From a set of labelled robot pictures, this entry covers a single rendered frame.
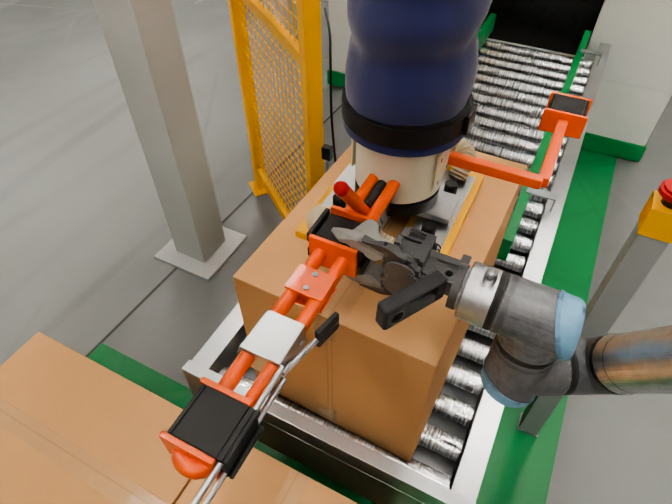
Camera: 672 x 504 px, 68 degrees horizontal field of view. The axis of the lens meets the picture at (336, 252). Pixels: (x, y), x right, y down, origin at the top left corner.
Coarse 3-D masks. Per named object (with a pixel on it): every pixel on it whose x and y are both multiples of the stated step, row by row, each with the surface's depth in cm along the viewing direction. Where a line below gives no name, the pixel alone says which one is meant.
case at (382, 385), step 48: (480, 192) 109; (288, 240) 98; (480, 240) 98; (240, 288) 94; (336, 336) 88; (384, 336) 83; (432, 336) 83; (288, 384) 112; (336, 384) 100; (384, 384) 91; (432, 384) 85; (384, 432) 104
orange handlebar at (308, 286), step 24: (552, 144) 97; (480, 168) 93; (504, 168) 92; (552, 168) 92; (360, 192) 87; (384, 192) 87; (312, 264) 76; (336, 264) 76; (288, 288) 72; (312, 288) 72; (336, 288) 75; (312, 312) 70; (240, 360) 64; (264, 384) 62
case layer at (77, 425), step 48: (0, 384) 121; (48, 384) 121; (96, 384) 121; (0, 432) 113; (48, 432) 113; (96, 432) 113; (144, 432) 113; (0, 480) 106; (48, 480) 106; (96, 480) 106; (144, 480) 106; (192, 480) 106; (240, 480) 106; (288, 480) 106
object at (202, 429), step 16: (208, 384) 60; (192, 400) 59; (208, 400) 59; (224, 400) 59; (240, 400) 59; (192, 416) 58; (208, 416) 58; (224, 416) 58; (240, 416) 58; (160, 432) 56; (176, 432) 56; (192, 432) 56; (208, 432) 56; (224, 432) 56; (176, 448) 56; (192, 448) 55; (208, 448) 55; (208, 464) 54
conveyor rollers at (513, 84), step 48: (480, 48) 247; (528, 48) 247; (480, 96) 216; (528, 96) 215; (480, 144) 191; (528, 144) 191; (528, 240) 155; (240, 384) 121; (480, 384) 121; (336, 432) 113; (432, 432) 113
